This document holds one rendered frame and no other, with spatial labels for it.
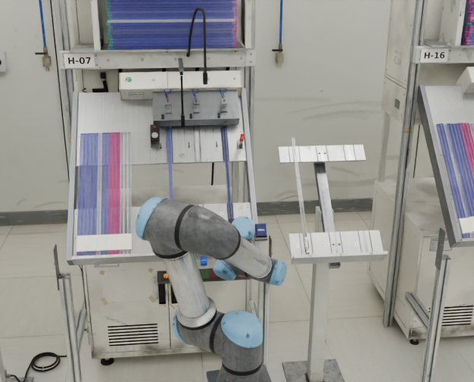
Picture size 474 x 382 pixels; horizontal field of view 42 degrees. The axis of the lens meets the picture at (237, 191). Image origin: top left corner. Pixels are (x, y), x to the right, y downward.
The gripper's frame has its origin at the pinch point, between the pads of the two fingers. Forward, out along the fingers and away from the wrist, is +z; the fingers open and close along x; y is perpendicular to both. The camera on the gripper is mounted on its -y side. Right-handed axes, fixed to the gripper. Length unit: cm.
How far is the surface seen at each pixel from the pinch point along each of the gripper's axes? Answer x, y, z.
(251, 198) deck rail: 8.4, -23.4, 3.7
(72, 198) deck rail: -59, -26, 4
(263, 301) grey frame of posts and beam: 11.9, 11.8, 22.0
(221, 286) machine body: -2.2, -2.5, 49.0
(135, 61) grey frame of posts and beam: -34, -80, -6
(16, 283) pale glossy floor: -112, -34, 135
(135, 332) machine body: -40, 12, 64
